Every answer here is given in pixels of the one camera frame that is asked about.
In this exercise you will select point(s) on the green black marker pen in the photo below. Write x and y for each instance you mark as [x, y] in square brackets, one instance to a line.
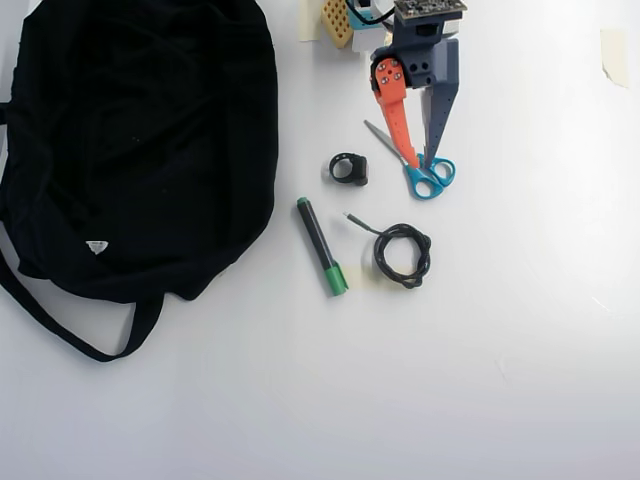
[320, 245]

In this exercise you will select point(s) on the torn masking tape piece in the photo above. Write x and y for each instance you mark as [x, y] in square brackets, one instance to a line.
[615, 55]

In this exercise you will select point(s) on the narrow masking tape piece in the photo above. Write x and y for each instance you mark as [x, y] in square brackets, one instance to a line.
[309, 25]

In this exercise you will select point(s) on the black fabric bag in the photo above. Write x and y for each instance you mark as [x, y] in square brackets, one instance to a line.
[150, 150]

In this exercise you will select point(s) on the yellow perforated block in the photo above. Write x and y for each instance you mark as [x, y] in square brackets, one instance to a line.
[337, 22]

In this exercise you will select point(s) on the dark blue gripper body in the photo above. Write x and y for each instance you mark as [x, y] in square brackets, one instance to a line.
[421, 72]

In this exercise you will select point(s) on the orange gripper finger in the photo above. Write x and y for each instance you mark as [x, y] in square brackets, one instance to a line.
[395, 115]

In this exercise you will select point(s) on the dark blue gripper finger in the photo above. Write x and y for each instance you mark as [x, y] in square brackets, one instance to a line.
[442, 100]

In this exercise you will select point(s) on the wide masking tape strip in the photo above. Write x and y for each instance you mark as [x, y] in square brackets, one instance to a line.
[357, 279]

